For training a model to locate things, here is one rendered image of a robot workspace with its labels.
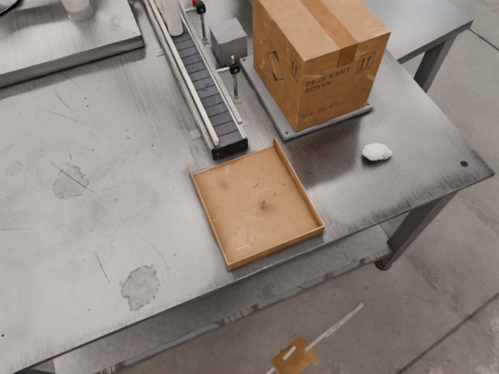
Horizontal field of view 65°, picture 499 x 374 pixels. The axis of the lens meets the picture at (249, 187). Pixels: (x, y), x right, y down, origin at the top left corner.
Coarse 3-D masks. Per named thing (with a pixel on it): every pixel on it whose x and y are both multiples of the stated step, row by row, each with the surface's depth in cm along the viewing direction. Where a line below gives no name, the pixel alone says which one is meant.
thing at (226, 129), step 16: (176, 48) 128; (192, 48) 128; (192, 64) 124; (192, 80) 121; (208, 80) 121; (192, 96) 117; (208, 96) 117; (208, 112) 114; (224, 112) 114; (224, 128) 111; (224, 144) 108
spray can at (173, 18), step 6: (162, 0) 120; (168, 0) 119; (174, 0) 120; (168, 6) 121; (174, 6) 122; (168, 12) 123; (174, 12) 123; (168, 18) 125; (174, 18) 125; (180, 18) 127; (168, 24) 128; (174, 24) 127; (180, 24) 129; (168, 30) 131; (174, 30) 129; (180, 30) 130; (174, 36) 131
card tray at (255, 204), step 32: (256, 160) 111; (288, 160) 106; (224, 192) 106; (256, 192) 105; (288, 192) 105; (224, 224) 101; (256, 224) 101; (288, 224) 101; (320, 224) 98; (224, 256) 93; (256, 256) 94
